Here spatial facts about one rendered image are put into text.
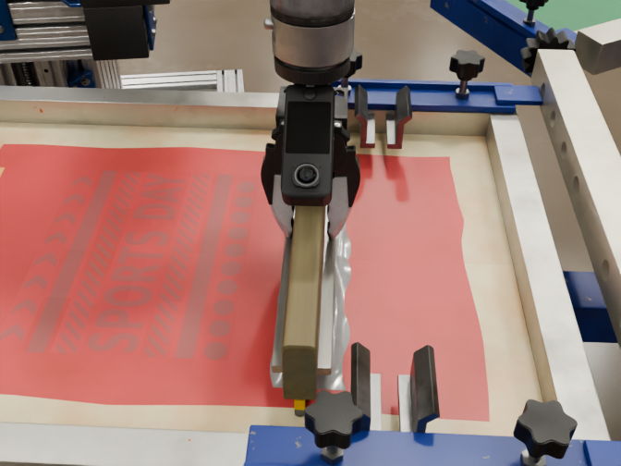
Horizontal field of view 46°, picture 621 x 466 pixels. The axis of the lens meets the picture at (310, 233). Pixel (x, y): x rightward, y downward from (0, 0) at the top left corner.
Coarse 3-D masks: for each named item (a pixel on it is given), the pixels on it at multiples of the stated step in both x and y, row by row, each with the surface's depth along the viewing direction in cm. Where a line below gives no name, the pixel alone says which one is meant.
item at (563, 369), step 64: (256, 128) 103; (384, 128) 102; (448, 128) 101; (512, 128) 97; (512, 192) 86; (512, 256) 83; (576, 320) 72; (576, 384) 66; (0, 448) 61; (64, 448) 61; (128, 448) 61; (192, 448) 61
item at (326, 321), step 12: (324, 228) 82; (288, 240) 81; (324, 240) 81; (288, 252) 79; (324, 252) 79; (288, 264) 78; (324, 264) 78; (324, 276) 76; (324, 288) 75; (324, 300) 74; (324, 312) 73; (276, 324) 72; (324, 324) 72; (276, 336) 71; (324, 336) 71; (276, 348) 69; (324, 348) 69; (276, 360) 68; (324, 360) 68; (276, 372) 68; (324, 372) 68
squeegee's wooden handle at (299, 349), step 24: (312, 216) 74; (312, 240) 71; (312, 264) 69; (288, 288) 67; (312, 288) 66; (288, 312) 64; (312, 312) 64; (288, 336) 62; (312, 336) 62; (288, 360) 62; (312, 360) 62; (288, 384) 65; (312, 384) 65
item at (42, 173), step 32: (0, 160) 98; (32, 160) 98; (64, 160) 98; (96, 160) 98; (128, 160) 98; (160, 160) 98; (192, 160) 98; (224, 160) 98; (256, 160) 98; (384, 160) 98; (416, 160) 98; (448, 160) 98; (0, 192) 92; (32, 192) 92; (64, 192) 92; (384, 192) 92; (416, 192) 92; (448, 192) 92; (0, 224) 88; (32, 224) 88; (256, 224) 88; (352, 224) 88; (384, 224) 88; (416, 224) 88; (448, 224) 88; (352, 256) 84; (384, 256) 84; (416, 256) 84; (448, 256) 84
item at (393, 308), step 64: (0, 256) 84; (256, 256) 84; (0, 320) 77; (256, 320) 77; (384, 320) 77; (448, 320) 77; (0, 384) 71; (64, 384) 71; (128, 384) 71; (192, 384) 71; (256, 384) 71; (384, 384) 71; (448, 384) 71
